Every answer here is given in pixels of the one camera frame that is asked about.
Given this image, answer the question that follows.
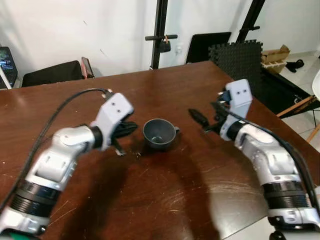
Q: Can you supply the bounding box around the dark grey cup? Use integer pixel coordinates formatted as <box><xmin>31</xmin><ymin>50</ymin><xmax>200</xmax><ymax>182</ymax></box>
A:
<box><xmin>142</xmin><ymin>118</ymin><xmax>180</xmax><ymax>152</ymax></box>

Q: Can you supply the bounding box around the black foam puzzle tile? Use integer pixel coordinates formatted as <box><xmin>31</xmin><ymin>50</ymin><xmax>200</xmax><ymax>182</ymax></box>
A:
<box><xmin>208</xmin><ymin>39</ymin><xmax>264</xmax><ymax>83</ymax></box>

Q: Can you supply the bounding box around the black floor mat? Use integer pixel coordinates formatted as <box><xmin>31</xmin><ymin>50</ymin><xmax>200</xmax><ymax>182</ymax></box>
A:
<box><xmin>259</xmin><ymin>71</ymin><xmax>317</xmax><ymax>120</ymax></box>

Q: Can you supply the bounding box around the black flat panel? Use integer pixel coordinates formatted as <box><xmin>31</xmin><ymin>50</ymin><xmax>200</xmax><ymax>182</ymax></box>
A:
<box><xmin>185</xmin><ymin>32</ymin><xmax>233</xmax><ymax>65</ymax></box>

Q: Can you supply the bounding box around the brown leather case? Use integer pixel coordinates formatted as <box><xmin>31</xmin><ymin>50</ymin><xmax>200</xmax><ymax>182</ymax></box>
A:
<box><xmin>80</xmin><ymin>56</ymin><xmax>95</xmax><ymax>80</ymax></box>

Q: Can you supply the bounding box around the black padlock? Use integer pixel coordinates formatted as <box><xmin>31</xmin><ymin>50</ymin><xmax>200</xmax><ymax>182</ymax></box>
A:
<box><xmin>159</xmin><ymin>35</ymin><xmax>172</xmax><ymax>54</ymax></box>

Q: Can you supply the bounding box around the brown cardboard box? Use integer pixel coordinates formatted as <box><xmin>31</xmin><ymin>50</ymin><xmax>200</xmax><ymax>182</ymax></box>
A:
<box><xmin>260</xmin><ymin>44</ymin><xmax>291</xmax><ymax>75</ymax></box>

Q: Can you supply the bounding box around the black shoe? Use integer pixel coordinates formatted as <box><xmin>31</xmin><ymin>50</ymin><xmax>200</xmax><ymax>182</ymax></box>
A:
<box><xmin>285</xmin><ymin>59</ymin><xmax>305</xmax><ymax>74</ymax></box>

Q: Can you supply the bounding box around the black bag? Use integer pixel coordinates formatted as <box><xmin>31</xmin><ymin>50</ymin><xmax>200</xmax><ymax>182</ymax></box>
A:
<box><xmin>21</xmin><ymin>60</ymin><xmax>84</xmax><ymax>89</ymax></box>

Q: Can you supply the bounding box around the black upright stand pole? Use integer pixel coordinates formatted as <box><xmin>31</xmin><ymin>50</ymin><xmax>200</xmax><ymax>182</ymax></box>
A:
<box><xmin>144</xmin><ymin>0</ymin><xmax>179</xmax><ymax>70</ymax></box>

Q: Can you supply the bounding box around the black slanted stand pole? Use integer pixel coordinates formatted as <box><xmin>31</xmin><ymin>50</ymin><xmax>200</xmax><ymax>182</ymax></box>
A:
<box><xmin>235</xmin><ymin>0</ymin><xmax>266</xmax><ymax>44</ymax></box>

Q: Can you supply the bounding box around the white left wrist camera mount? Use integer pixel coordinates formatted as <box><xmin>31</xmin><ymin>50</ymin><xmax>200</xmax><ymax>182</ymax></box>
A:
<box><xmin>91</xmin><ymin>92</ymin><xmax>135</xmax><ymax>151</ymax></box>

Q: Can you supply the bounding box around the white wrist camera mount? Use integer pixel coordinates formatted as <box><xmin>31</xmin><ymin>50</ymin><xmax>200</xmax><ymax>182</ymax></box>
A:
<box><xmin>91</xmin><ymin>92</ymin><xmax>135</xmax><ymax>151</ymax></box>
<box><xmin>225</xmin><ymin>79</ymin><xmax>253</xmax><ymax>122</ymax></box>

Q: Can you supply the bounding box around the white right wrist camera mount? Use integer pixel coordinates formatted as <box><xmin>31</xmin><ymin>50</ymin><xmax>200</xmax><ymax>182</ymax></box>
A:
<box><xmin>225</xmin><ymin>79</ymin><xmax>253</xmax><ymax>122</ymax></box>

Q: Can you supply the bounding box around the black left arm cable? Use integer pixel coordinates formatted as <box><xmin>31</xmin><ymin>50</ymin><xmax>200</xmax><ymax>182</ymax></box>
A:
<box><xmin>0</xmin><ymin>88</ymin><xmax>113</xmax><ymax>213</ymax></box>

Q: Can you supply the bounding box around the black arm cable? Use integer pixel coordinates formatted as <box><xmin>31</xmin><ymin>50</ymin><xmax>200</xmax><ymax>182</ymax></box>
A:
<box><xmin>215</xmin><ymin>102</ymin><xmax>320</xmax><ymax>213</ymax></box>
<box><xmin>0</xmin><ymin>88</ymin><xmax>113</xmax><ymax>213</ymax></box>

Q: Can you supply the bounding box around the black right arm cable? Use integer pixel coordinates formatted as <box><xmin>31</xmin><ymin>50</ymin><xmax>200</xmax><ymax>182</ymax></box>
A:
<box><xmin>215</xmin><ymin>102</ymin><xmax>320</xmax><ymax>213</ymax></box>

